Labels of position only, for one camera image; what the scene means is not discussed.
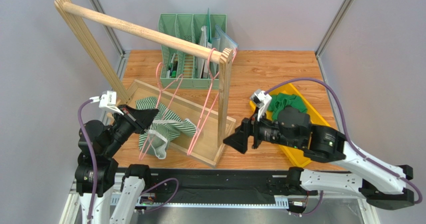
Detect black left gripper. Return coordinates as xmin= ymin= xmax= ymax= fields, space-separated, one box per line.
xmin=103 ymin=103 xmax=160 ymax=156

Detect green white striped tank top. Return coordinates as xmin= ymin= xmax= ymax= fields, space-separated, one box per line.
xmin=135 ymin=96 xmax=197 ymax=159

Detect pink wire hanger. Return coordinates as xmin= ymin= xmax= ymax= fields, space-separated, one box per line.
xmin=186 ymin=47 xmax=238 ymax=156

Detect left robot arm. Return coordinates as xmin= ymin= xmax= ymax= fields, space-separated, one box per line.
xmin=75 ymin=101 xmax=159 ymax=224

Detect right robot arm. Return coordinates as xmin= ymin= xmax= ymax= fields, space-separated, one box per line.
xmin=223 ymin=106 xmax=415 ymax=211

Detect yellow plastic tray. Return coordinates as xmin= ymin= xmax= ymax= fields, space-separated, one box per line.
xmin=270 ymin=83 xmax=330 ymax=168

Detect white folders in organizer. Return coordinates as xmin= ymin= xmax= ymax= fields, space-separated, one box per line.
xmin=196 ymin=8 xmax=239 ymax=79

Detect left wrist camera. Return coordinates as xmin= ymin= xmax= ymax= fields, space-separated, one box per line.
xmin=89 ymin=90 xmax=124 ymax=115

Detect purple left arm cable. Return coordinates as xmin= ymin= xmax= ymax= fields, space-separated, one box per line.
xmin=77 ymin=99 xmax=99 ymax=224

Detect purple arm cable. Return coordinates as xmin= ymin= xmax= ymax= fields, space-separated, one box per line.
xmin=264 ymin=77 xmax=424 ymax=205
xmin=77 ymin=99 xmax=99 ymax=224

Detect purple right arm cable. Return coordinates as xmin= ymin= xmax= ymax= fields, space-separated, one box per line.
xmin=264 ymin=77 xmax=424 ymax=205

